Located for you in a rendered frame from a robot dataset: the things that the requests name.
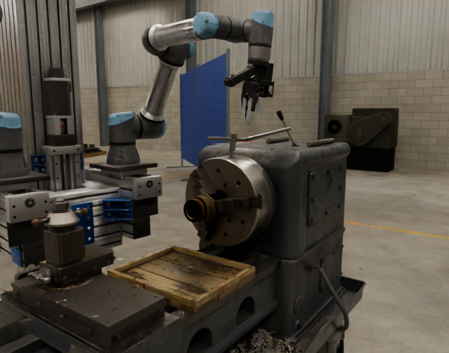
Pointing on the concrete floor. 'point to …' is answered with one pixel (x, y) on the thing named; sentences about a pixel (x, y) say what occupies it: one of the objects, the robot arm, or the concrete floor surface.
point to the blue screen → (204, 107)
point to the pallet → (92, 151)
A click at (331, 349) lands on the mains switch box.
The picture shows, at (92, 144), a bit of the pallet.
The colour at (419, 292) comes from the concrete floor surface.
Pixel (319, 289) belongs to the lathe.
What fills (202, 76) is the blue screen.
